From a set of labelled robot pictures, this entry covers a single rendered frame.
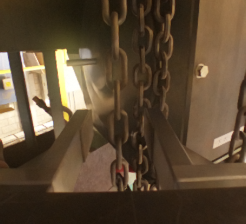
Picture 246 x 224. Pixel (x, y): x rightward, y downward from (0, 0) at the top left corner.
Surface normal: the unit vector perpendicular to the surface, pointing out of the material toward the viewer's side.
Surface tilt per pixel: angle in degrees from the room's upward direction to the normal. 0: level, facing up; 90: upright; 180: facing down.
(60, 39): 90
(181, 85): 90
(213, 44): 90
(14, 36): 90
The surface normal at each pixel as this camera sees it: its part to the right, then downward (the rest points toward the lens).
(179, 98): -0.87, 0.17
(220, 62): 0.49, 0.25
